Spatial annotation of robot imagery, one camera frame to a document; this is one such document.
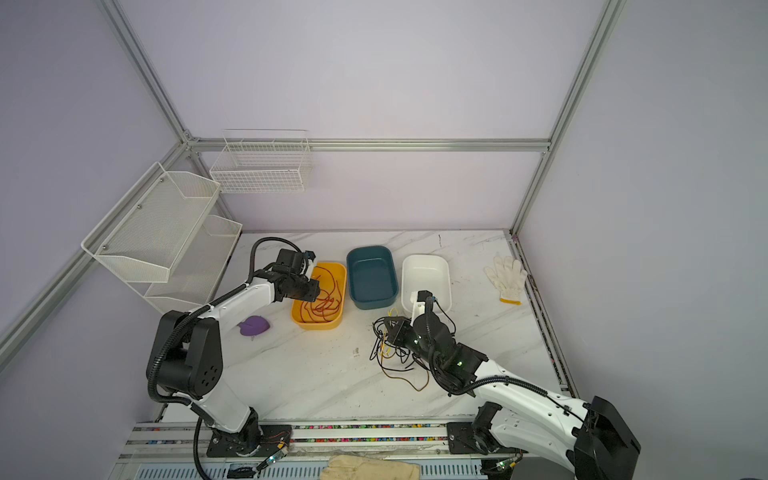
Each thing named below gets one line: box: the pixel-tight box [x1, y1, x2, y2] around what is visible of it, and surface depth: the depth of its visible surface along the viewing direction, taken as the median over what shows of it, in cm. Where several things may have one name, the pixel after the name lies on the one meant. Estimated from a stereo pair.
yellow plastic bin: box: [290, 262, 347, 331], surface depth 98 cm
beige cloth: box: [320, 454, 421, 480], surface depth 71 cm
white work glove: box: [484, 256, 528, 305], surface depth 109 cm
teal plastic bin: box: [346, 245, 399, 310], surface depth 106 cm
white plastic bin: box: [401, 254, 452, 313], surface depth 107 cm
